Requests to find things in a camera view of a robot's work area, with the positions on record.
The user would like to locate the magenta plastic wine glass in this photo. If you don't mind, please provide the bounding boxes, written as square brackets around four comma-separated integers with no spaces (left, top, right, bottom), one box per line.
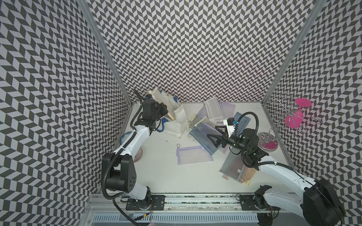
[284,98,312,129]

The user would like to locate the dark blue flat pouch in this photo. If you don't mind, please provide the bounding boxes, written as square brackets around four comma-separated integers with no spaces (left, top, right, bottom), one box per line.
[234,112,250,135]

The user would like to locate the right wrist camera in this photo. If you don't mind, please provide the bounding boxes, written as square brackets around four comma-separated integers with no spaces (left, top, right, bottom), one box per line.
[223,117,235,137]

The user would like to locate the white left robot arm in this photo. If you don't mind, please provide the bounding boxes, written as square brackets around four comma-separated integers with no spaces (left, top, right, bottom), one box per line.
[101,96,168,210]

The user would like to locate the yellow trim mesh pouch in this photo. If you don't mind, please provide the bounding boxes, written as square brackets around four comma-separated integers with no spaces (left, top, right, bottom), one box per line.
[149,88,178,120]

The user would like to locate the white canvas bag blue handles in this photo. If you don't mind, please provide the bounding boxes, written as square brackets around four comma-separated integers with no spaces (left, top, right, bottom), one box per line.
[148,88,189,138]

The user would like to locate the pink glass dish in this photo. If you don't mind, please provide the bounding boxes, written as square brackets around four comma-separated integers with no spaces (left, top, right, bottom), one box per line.
[133,148,143,163]

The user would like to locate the silver wire glass rack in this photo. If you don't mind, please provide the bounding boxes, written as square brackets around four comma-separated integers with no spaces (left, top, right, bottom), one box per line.
[270,95,321,134]

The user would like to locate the lilac mesh pouch rear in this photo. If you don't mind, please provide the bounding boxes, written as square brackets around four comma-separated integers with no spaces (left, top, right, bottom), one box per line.
[196,102,236,124]

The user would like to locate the blue mesh pouch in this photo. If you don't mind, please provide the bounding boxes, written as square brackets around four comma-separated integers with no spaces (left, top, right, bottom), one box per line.
[189,123,222,155]

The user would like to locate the white mesh pencil pouch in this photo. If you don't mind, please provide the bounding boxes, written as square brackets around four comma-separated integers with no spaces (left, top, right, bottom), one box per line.
[204,98,224,122]

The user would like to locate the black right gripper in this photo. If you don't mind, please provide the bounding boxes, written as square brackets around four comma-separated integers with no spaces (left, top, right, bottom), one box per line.
[207,124,249,152]

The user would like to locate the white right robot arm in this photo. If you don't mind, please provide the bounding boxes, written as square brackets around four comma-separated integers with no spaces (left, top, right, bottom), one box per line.
[207,126,346,226]

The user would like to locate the purple mesh pouch bottom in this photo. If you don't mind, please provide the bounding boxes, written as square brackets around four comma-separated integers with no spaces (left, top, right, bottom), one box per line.
[176,146,214,165]

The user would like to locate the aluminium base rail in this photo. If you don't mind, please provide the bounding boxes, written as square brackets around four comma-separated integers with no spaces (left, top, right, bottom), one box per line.
[84,193,323,214]

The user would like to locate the grey mesh pouch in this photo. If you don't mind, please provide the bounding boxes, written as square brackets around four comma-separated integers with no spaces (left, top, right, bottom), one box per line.
[220,153,246,183]

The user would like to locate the blue patterned ceramic bowl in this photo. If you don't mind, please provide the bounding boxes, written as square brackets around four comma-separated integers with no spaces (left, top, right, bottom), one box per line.
[119,131,133,145]

